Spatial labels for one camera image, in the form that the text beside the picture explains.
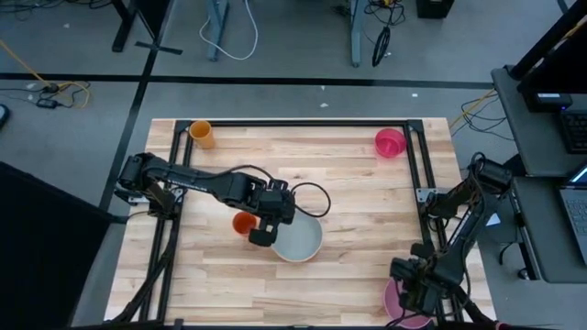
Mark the grey desk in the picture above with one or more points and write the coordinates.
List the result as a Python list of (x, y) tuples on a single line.
[(546, 238), (518, 124)]

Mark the black rounded floor object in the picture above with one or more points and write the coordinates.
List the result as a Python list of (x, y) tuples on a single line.
[(3, 115)]

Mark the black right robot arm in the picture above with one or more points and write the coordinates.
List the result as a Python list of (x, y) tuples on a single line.
[(493, 176)]

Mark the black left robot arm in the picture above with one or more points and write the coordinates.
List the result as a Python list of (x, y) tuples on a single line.
[(206, 183)]

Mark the pink cup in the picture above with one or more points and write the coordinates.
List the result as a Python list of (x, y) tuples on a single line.
[(390, 143)]

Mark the black power adapter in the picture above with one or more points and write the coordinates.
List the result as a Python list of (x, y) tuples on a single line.
[(47, 103)]

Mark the grey desk leg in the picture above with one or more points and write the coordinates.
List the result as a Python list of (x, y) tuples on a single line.
[(216, 27), (357, 32)]

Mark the grey laptop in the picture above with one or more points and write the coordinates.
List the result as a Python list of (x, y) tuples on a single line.
[(579, 215)]

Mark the pink plastic bowl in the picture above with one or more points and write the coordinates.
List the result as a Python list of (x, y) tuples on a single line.
[(396, 304)]

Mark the red-orange plastic cup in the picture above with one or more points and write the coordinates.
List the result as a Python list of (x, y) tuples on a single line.
[(243, 223)]

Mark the grey plastic bowl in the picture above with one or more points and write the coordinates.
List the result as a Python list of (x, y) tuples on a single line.
[(300, 238)]

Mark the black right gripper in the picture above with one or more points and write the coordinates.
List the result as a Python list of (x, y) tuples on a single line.
[(419, 289)]

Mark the silver mounting bracket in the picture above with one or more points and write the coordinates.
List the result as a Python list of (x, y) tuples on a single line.
[(425, 194)]

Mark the black monitor stand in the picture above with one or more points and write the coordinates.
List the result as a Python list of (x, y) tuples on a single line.
[(555, 46)]

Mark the black keyboard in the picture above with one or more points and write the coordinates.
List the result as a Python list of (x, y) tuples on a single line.
[(575, 132)]

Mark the yellow-orange plastic cup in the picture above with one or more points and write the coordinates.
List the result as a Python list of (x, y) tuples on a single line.
[(201, 133)]

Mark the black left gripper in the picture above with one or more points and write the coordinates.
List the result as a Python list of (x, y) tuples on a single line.
[(275, 204)]

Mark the black aluminium table frame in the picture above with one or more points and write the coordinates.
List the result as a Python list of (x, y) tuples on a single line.
[(298, 123)]

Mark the black electronics box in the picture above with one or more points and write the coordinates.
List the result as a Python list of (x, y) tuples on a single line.
[(548, 102)]

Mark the black stand legs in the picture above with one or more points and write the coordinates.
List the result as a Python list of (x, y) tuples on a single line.
[(156, 27)]

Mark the black screen panel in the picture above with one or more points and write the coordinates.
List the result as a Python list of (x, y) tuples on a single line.
[(46, 256)]

